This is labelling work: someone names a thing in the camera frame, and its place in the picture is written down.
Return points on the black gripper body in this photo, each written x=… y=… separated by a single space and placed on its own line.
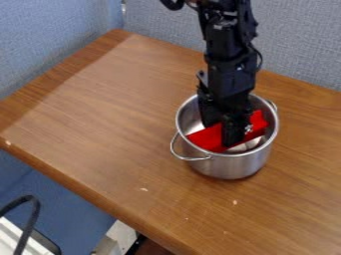
x=228 y=82

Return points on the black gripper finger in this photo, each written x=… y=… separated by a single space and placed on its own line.
x=234 y=126
x=209 y=111

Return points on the red rectangular block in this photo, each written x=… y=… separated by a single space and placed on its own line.
x=208 y=138

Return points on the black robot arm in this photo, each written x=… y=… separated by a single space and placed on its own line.
x=228 y=27

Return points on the stainless steel pot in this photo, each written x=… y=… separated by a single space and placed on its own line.
x=236 y=162

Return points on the white table leg base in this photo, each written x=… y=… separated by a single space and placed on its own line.
x=118 y=240

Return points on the white furniture piece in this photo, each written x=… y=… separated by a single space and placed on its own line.
x=10 y=237

